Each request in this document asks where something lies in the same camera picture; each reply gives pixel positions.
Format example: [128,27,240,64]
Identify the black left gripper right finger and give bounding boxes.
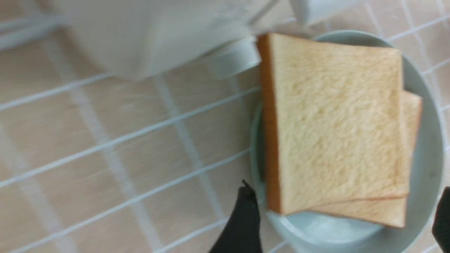
[432,186,450,253]

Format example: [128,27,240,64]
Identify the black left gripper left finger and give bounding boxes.
[209,180,263,253]

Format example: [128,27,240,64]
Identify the toast slice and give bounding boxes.
[257,33,409,215]
[310,91,423,228]

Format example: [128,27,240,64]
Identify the light blue round plate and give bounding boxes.
[249,30,445,253]

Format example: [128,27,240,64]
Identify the orange checkered tablecloth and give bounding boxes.
[0,0,449,253]

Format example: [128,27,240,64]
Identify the white two-slot toaster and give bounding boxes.
[36,0,357,80]

